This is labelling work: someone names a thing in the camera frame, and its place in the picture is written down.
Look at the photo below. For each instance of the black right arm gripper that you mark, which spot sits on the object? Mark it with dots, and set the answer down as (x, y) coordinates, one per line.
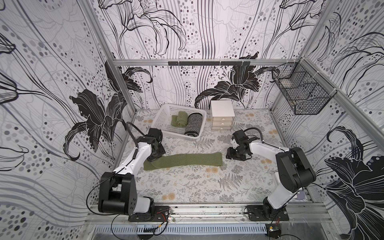
(236, 151)

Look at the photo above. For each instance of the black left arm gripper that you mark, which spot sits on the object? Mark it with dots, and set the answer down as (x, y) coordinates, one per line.
(161, 152)

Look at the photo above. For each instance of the white plastic perforated basket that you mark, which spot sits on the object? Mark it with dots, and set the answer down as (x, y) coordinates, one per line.
(162, 120)

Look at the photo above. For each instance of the green knit scarf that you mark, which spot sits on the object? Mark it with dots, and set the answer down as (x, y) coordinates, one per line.
(180, 120)
(180, 160)

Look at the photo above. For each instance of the black white patterned knit scarf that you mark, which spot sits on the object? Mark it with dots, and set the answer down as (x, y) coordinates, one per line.
(194, 124)

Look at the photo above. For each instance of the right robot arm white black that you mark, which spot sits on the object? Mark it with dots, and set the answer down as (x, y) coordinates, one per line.
(294, 172)

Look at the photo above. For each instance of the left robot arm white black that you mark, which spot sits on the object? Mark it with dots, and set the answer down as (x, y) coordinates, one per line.
(118, 193)

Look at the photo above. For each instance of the white small drawer box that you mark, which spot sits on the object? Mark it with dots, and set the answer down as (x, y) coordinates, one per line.
(223, 115)

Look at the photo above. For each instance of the small black electronics box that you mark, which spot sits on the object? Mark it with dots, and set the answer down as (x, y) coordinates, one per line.
(273, 232)

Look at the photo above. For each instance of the black hook rail on wall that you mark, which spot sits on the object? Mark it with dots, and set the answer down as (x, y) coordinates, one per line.
(207, 63)

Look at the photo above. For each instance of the black wire wall basket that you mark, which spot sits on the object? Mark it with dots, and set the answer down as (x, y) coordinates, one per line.
(302, 88)

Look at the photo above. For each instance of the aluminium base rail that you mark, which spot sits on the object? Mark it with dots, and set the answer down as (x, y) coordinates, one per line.
(216, 213)

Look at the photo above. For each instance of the white slotted cable duct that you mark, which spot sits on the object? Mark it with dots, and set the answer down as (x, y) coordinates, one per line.
(184, 229)

